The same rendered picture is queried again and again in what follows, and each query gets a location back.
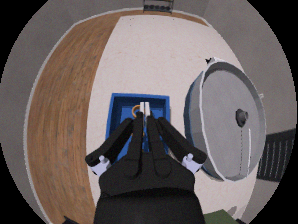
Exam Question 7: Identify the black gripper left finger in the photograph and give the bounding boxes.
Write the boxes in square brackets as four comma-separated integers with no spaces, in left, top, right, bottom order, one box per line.
[85,102,144,180]

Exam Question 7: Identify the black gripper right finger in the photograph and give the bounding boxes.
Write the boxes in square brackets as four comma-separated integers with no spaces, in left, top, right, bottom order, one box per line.
[145,102,207,179]

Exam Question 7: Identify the blue shallow tray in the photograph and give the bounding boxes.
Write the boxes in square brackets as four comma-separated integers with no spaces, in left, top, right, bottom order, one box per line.
[105,93,170,166]

